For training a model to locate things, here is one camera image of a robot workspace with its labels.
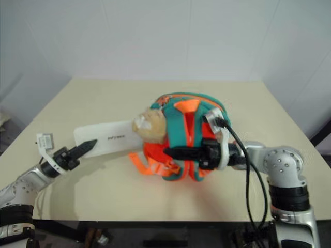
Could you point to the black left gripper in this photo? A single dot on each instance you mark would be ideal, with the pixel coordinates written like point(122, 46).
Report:
point(64, 158)

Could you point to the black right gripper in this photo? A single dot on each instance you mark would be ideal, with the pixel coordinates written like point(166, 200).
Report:
point(210, 153)

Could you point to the orange and teal backpack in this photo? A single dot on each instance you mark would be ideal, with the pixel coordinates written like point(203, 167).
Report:
point(181, 129)

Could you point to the white box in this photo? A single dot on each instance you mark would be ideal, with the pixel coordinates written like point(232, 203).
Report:
point(108, 138)

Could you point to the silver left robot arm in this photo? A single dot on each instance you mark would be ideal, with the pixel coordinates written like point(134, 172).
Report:
point(24, 182)

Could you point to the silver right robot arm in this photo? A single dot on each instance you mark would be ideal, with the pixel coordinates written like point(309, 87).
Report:
point(284, 165)

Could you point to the beige plush toy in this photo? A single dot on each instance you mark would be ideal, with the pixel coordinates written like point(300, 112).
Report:
point(152, 125)

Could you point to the dark rounded shape under table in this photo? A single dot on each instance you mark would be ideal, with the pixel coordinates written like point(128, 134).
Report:
point(99, 236)

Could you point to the black metal stand leg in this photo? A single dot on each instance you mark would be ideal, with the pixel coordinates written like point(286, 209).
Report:
point(322, 129)

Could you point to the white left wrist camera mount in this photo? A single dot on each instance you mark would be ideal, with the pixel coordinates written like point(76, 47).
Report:
point(46, 141)

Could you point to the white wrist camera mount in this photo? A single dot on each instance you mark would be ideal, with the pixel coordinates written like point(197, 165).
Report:
point(224, 152)
point(46, 141)

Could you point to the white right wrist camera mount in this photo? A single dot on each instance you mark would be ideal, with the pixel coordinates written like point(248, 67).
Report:
point(224, 152)

